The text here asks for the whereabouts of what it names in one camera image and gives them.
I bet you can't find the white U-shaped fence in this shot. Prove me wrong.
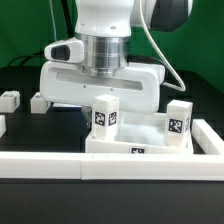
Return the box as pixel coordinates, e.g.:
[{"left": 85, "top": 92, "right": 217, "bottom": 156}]
[{"left": 0, "top": 119, "right": 224, "bottom": 181}]

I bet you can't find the white sheet with tags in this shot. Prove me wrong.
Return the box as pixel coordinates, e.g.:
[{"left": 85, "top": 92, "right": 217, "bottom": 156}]
[{"left": 53, "top": 103, "right": 82, "bottom": 108}]

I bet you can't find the black cable bundle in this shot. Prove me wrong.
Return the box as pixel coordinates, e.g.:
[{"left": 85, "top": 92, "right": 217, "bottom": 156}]
[{"left": 7, "top": 0, "right": 78, "bottom": 67}]

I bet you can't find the white square tabletop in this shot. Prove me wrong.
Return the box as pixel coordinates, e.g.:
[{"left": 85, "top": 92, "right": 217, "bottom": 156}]
[{"left": 85, "top": 112, "right": 193, "bottom": 154}]

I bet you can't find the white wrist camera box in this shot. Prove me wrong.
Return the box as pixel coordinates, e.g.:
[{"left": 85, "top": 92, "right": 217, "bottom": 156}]
[{"left": 44, "top": 38, "right": 84, "bottom": 63}]

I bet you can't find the white thin cable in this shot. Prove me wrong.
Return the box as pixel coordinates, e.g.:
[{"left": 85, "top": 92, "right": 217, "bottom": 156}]
[{"left": 48, "top": 0, "right": 58, "bottom": 43}]

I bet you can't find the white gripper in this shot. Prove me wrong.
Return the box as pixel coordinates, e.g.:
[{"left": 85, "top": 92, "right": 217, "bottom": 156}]
[{"left": 40, "top": 62, "right": 165, "bottom": 114}]

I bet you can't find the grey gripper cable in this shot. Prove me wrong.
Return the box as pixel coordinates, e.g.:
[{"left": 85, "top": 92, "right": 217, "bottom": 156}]
[{"left": 128, "top": 0, "right": 186, "bottom": 93}]

